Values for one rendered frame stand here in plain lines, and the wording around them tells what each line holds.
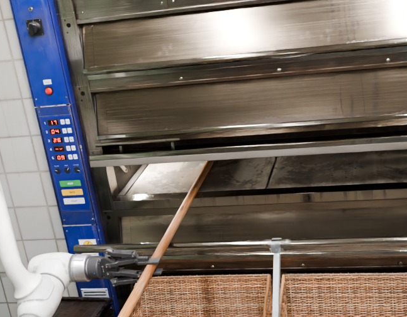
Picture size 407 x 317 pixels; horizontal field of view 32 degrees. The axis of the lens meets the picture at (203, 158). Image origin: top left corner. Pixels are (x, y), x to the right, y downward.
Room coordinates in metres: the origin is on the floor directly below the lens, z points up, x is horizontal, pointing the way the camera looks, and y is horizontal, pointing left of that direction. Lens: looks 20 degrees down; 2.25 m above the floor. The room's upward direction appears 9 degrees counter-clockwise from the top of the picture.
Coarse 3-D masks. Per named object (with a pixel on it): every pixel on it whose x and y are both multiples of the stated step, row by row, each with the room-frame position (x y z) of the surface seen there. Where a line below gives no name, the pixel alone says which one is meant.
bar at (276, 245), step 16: (240, 240) 2.13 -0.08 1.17; (256, 240) 2.11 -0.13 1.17; (272, 240) 2.10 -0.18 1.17; (288, 240) 2.08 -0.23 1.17; (304, 240) 2.06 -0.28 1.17; (320, 240) 2.05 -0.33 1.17; (336, 240) 2.03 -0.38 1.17; (352, 240) 2.02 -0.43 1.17; (368, 240) 2.01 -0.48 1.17; (384, 240) 1.99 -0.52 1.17; (400, 240) 1.98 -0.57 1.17; (272, 304) 1.96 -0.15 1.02
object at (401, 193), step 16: (208, 192) 2.57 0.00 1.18; (224, 192) 2.54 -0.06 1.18; (240, 192) 2.52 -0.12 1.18; (256, 192) 2.50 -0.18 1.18; (272, 192) 2.47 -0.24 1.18; (288, 192) 2.45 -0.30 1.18; (304, 192) 2.43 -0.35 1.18; (320, 192) 2.41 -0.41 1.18; (336, 192) 2.39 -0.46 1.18; (352, 192) 2.38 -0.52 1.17; (368, 192) 2.36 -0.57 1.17; (384, 192) 2.35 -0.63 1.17; (400, 192) 2.33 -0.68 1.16; (128, 208) 2.62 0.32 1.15; (144, 208) 2.60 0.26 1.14
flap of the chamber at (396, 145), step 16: (192, 144) 2.58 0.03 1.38; (208, 144) 2.54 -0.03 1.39; (224, 144) 2.51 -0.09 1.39; (240, 144) 2.47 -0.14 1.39; (256, 144) 2.44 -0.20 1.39; (368, 144) 2.22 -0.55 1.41; (384, 144) 2.20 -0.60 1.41; (400, 144) 2.19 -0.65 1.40; (96, 160) 2.48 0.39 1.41; (112, 160) 2.46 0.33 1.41; (128, 160) 2.45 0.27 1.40; (144, 160) 2.43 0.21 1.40; (160, 160) 2.41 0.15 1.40; (176, 160) 2.40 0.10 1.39; (192, 160) 2.38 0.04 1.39
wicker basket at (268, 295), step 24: (168, 288) 2.54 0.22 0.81; (192, 288) 2.51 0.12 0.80; (216, 288) 2.49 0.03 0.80; (264, 288) 2.44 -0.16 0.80; (144, 312) 2.54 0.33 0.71; (168, 312) 2.52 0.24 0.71; (192, 312) 2.49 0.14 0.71; (216, 312) 2.47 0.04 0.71; (240, 312) 2.44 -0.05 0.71; (264, 312) 2.26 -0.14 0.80
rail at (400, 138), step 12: (264, 144) 2.32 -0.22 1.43; (276, 144) 2.31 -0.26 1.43; (288, 144) 2.29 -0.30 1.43; (300, 144) 2.28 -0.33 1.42; (312, 144) 2.27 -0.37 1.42; (324, 144) 2.26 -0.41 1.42; (336, 144) 2.25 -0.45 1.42; (348, 144) 2.24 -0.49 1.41; (360, 144) 2.23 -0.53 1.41; (96, 156) 2.48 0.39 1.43; (108, 156) 2.47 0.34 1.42; (120, 156) 2.46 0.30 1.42; (132, 156) 2.44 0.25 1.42; (144, 156) 2.43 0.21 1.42; (156, 156) 2.42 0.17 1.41
